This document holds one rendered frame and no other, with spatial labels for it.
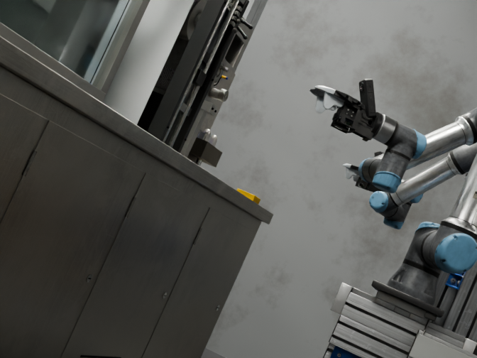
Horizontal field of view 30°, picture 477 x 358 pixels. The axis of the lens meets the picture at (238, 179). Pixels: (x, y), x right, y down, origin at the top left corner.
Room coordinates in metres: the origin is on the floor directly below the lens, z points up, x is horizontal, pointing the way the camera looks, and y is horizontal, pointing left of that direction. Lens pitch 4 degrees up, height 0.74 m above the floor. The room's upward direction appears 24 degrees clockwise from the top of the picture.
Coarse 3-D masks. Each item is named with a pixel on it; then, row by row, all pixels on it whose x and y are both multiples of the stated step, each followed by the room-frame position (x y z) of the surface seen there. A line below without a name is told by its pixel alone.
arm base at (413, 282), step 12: (408, 264) 2.68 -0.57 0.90; (396, 276) 2.69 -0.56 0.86; (408, 276) 2.66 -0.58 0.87; (420, 276) 2.65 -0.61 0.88; (432, 276) 2.66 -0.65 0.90; (396, 288) 2.66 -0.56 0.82; (408, 288) 2.64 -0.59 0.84; (420, 288) 2.64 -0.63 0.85; (432, 288) 2.66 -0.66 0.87; (432, 300) 2.66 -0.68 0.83
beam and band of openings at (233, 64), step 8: (240, 24) 3.79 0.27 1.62; (248, 32) 3.90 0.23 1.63; (232, 40) 3.79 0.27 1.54; (240, 40) 3.89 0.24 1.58; (248, 40) 3.93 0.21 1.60; (232, 48) 3.92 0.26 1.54; (240, 48) 3.91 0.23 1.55; (224, 56) 3.79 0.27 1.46; (232, 56) 3.91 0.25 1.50; (240, 56) 3.92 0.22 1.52; (232, 64) 3.91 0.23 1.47
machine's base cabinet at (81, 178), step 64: (0, 128) 1.66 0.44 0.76; (64, 128) 1.85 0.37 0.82; (0, 192) 1.75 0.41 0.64; (64, 192) 1.95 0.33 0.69; (128, 192) 2.21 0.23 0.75; (192, 192) 2.56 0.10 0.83; (0, 256) 1.84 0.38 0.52; (64, 256) 2.06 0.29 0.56; (128, 256) 2.36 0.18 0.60; (192, 256) 2.74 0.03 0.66; (0, 320) 1.94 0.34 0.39; (64, 320) 2.19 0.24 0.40; (128, 320) 2.52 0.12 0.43; (192, 320) 2.96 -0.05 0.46
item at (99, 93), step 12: (144, 0) 1.99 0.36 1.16; (132, 12) 1.99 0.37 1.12; (144, 12) 2.01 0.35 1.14; (0, 24) 1.60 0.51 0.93; (132, 24) 1.98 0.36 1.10; (12, 36) 1.64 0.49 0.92; (132, 36) 2.01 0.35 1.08; (24, 48) 1.69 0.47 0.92; (36, 48) 1.72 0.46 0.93; (120, 48) 1.98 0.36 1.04; (48, 60) 1.77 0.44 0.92; (120, 60) 2.00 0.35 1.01; (60, 72) 1.82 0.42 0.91; (72, 72) 1.86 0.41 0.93; (108, 72) 1.98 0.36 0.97; (84, 84) 1.92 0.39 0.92; (108, 84) 2.00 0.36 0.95; (96, 96) 1.98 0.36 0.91
